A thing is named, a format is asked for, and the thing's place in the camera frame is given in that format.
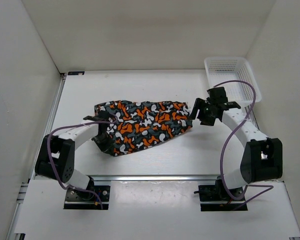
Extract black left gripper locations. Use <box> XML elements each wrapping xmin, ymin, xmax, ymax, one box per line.
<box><xmin>91</xmin><ymin>131</ymin><xmax>115</xmax><ymax>154</ymax></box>

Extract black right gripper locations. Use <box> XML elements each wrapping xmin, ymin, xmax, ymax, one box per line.
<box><xmin>188</xmin><ymin>97</ymin><xmax>217</xmax><ymax>127</ymax></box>

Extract orange camouflage shorts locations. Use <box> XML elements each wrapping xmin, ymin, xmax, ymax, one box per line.
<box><xmin>94</xmin><ymin>100</ymin><xmax>193</xmax><ymax>157</ymax></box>

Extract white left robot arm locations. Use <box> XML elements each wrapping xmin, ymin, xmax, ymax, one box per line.
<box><xmin>34</xmin><ymin>120</ymin><xmax>110</xmax><ymax>200</ymax></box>

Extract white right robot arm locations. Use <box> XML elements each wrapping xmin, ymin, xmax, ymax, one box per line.
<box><xmin>189</xmin><ymin>98</ymin><xmax>283</xmax><ymax>200</ymax></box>

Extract white plastic basket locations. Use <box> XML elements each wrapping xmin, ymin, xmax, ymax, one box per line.
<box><xmin>204</xmin><ymin>56</ymin><xmax>262</xmax><ymax>107</ymax></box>

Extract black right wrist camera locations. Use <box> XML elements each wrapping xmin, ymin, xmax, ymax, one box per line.
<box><xmin>207</xmin><ymin>87</ymin><xmax>228</xmax><ymax>105</ymax></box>

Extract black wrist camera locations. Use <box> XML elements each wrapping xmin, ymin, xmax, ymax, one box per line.
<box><xmin>207</xmin><ymin>87</ymin><xmax>228</xmax><ymax>105</ymax></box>
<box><xmin>82</xmin><ymin>111</ymin><xmax>111</xmax><ymax>126</ymax></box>

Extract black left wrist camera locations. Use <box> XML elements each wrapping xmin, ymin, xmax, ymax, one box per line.
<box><xmin>82</xmin><ymin>111</ymin><xmax>111</xmax><ymax>126</ymax></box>

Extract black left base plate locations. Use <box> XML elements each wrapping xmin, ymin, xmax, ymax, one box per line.
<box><xmin>63</xmin><ymin>185</ymin><xmax>111</xmax><ymax>210</ymax></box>

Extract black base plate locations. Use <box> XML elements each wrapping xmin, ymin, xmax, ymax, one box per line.
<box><xmin>193</xmin><ymin>185</ymin><xmax>248</xmax><ymax>212</ymax></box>
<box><xmin>63</xmin><ymin>185</ymin><xmax>111</xmax><ymax>210</ymax></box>

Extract aluminium table frame rail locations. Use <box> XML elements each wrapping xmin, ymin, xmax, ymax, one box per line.
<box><xmin>4</xmin><ymin>71</ymin><xmax>300</xmax><ymax>240</ymax></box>

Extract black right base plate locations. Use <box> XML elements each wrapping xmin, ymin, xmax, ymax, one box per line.
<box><xmin>193</xmin><ymin>185</ymin><xmax>248</xmax><ymax>212</ymax></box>

